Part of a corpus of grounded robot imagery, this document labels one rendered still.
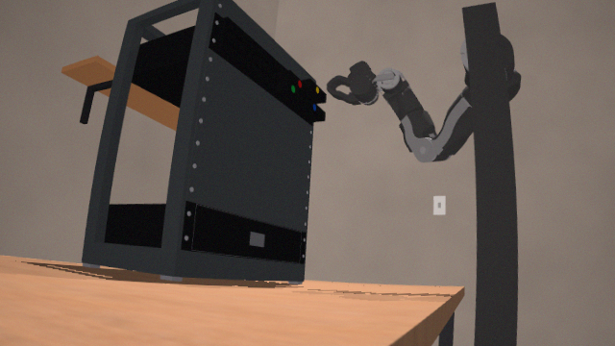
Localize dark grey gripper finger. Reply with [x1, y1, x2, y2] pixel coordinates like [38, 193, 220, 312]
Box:
[327, 86, 361, 105]
[327, 75, 350, 90]

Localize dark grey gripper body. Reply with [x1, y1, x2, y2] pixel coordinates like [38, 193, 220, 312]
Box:
[348, 61, 395, 106]

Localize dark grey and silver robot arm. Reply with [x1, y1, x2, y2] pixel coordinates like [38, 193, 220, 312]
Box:
[377, 35, 521, 162]

